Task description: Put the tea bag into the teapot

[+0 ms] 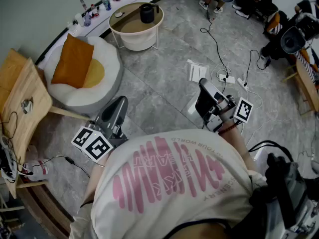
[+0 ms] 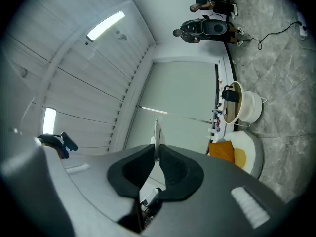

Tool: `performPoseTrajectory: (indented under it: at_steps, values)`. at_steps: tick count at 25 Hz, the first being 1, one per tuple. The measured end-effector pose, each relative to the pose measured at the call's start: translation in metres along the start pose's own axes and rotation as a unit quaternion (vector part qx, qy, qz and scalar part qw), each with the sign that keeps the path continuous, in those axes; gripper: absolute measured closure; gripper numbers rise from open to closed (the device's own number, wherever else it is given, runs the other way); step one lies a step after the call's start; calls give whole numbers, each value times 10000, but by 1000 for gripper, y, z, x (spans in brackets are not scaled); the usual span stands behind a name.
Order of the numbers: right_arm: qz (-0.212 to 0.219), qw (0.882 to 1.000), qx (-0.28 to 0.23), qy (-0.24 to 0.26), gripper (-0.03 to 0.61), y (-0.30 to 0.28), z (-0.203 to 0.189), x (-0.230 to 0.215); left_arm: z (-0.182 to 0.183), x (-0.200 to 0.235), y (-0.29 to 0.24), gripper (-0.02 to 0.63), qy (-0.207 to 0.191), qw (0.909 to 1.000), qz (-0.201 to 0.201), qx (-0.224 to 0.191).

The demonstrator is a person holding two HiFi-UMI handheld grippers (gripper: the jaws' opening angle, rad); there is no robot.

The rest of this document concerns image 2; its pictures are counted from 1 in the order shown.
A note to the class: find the long ceiling light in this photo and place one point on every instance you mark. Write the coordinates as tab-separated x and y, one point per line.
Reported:
49	120
106	26

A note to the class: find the blue-label bottle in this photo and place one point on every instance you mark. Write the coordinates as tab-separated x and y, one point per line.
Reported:
218	111

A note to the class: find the white power strip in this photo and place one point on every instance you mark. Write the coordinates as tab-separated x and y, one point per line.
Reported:
302	26

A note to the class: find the black shell chair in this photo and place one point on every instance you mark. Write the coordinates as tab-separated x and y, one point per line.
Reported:
214	27

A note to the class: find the white cup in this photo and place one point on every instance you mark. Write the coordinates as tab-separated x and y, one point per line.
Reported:
224	111

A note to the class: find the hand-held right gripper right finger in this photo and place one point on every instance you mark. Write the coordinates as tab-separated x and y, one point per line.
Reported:
217	181

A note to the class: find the yellow cushion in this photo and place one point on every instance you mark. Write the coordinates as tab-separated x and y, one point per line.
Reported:
240	158

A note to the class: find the black kettle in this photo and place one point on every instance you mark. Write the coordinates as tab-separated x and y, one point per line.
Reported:
230	95

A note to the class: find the white armchair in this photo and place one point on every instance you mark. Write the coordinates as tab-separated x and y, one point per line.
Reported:
249	142

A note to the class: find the ceiling smoke detector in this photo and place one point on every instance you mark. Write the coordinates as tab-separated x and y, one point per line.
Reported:
122	37

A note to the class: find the white round pouf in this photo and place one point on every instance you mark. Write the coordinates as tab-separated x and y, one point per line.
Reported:
253	106

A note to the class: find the round wooden side table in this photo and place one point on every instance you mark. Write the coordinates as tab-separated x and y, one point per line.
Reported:
232	108

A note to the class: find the white window ledge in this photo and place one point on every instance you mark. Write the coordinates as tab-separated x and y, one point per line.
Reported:
228	70

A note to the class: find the orange cushion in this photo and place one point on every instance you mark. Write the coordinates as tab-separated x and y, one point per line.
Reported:
222	152

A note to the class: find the black backpack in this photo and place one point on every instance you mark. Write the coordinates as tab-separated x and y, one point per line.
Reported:
191	26

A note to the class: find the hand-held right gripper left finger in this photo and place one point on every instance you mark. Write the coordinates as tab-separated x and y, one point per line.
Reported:
98	181

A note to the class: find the metal blind bar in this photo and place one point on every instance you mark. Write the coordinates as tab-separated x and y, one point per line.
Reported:
153	110

